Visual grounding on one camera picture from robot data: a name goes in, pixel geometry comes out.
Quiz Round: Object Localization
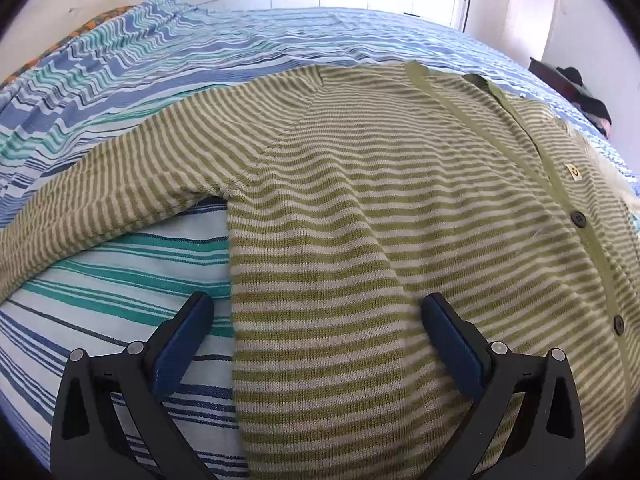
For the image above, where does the green striped knit cardigan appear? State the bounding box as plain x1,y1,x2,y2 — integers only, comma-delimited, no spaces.
0,60,640,480

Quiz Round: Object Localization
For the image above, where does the orange patterned pillow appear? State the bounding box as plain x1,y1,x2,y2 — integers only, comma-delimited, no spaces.
0,5,138,86

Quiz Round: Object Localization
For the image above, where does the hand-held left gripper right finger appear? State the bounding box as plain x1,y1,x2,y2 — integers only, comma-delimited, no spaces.
420,292,587,480

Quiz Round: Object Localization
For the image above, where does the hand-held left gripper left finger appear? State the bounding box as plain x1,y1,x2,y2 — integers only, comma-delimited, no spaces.
50,291,221,480

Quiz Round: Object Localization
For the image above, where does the blue green striped bedspread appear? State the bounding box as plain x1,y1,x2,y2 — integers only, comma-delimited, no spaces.
0,0,640,480

